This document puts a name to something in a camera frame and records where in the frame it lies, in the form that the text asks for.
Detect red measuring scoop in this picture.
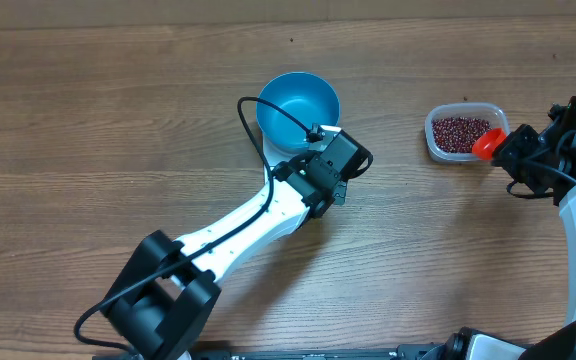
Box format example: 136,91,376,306
471,128,507,161

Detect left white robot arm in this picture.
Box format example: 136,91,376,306
101,128,372,359

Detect clear plastic bean container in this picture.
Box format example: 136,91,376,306
424,102,510,164

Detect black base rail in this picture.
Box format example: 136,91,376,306
92,327,534,360

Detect white digital kitchen scale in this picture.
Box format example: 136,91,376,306
262,135,347,205

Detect teal blue bowl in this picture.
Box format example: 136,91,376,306
256,72,341,153

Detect red beans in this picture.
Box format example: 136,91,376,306
431,117,492,153

